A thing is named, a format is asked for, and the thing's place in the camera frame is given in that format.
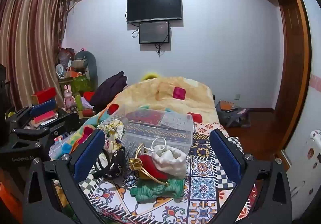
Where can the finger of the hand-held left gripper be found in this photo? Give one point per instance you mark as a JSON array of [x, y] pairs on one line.
[[42, 108], [65, 122]]

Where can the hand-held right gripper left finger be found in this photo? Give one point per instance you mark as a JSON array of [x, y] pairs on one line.
[[87, 156]]

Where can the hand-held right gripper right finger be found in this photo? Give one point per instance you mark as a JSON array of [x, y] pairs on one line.
[[225, 158]]

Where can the patterned silk scarf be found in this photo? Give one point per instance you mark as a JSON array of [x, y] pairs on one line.
[[112, 128]]

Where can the red pouch with gold trim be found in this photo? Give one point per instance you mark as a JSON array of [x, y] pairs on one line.
[[148, 163]]

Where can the clear plastic storage box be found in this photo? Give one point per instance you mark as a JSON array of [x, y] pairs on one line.
[[160, 128]]

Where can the green cloth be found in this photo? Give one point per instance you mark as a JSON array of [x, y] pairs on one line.
[[155, 188]]

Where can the pink red box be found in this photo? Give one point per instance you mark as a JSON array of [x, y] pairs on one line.
[[44, 117]]

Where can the clear organizer box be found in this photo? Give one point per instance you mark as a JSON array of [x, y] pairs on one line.
[[60, 143]]

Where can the teal orange cloth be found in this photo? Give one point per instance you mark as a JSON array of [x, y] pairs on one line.
[[85, 133]]

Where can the green bottle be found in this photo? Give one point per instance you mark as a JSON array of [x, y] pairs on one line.
[[78, 102]]

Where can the red can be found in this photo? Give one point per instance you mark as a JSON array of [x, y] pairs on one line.
[[89, 112]]

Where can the pink rabbit toy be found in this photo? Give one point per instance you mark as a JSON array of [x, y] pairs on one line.
[[67, 96]]

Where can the red cloth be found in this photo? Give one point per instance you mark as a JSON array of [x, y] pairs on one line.
[[89, 96]]

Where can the tile patterned bedsheet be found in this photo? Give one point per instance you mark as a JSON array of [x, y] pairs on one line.
[[203, 188]]

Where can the small white fan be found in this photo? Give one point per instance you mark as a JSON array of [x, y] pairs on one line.
[[59, 71]]

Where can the green cardboard box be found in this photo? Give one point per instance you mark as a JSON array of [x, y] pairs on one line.
[[80, 83]]

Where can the grey orange backpack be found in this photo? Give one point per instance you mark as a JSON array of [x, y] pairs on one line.
[[230, 116]]

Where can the dark purple jacket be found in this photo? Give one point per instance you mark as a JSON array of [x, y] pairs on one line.
[[107, 88]]

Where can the grey plush toy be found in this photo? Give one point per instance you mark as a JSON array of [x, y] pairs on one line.
[[90, 63]]

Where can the striped red curtain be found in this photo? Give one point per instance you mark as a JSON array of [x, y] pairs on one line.
[[32, 38]]

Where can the white cabinet with stickers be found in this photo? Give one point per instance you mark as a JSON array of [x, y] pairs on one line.
[[301, 176]]

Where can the yellow blanket with red squares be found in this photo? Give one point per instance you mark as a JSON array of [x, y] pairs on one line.
[[150, 93]]

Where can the yellow green plush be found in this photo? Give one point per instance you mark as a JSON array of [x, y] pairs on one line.
[[149, 76]]

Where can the white wall socket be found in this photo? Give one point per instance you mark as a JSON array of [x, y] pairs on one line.
[[238, 96]]

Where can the wooden door frame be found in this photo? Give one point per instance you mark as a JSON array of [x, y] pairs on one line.
[[296, 63]]

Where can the small black wall screen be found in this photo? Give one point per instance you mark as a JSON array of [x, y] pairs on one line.
[[154, 32]]

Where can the black wall television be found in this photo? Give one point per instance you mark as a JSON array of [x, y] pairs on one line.
[[153, 5]]

